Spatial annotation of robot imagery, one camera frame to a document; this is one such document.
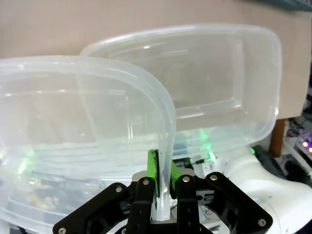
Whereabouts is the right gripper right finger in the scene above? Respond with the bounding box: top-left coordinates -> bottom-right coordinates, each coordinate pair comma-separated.
169,159 -> 273,234

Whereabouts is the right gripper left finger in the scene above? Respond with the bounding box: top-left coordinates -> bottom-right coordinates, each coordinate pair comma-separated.
52,149 -> 160,234

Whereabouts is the brown wooden table leg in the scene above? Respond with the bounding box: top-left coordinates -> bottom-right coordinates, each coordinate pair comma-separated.
270,118 -> 286,157

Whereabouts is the clear plastic container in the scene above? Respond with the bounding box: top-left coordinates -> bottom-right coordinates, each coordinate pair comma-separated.
79,23 -> 283,159
0,55 -> 176,227

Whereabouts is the device with lit LEDs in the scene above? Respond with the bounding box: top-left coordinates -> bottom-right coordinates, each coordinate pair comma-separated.
295,131 -> 312,156

